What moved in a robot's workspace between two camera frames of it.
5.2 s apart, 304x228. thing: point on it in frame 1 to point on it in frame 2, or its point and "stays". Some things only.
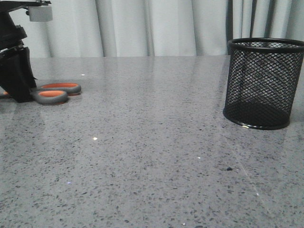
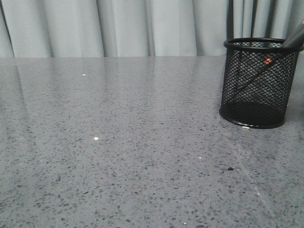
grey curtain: (148, 28) stays
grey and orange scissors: (53, 93) to (294, 40)
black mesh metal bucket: (262, 78) stays
